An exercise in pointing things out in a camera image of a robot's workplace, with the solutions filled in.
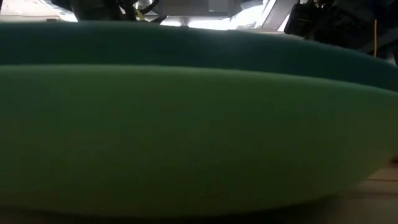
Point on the teal plate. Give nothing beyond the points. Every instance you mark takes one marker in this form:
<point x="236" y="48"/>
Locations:
<point x="174" y="45"/>

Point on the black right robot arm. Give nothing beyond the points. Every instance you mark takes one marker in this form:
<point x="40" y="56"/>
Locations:
<point x="339" y="21"/>

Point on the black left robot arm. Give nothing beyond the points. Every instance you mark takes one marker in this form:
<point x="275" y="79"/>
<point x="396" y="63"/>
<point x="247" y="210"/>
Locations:
<point x="96" y="9"/>

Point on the light green plate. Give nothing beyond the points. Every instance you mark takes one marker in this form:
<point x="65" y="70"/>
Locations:
<point x="186" y="140"/>

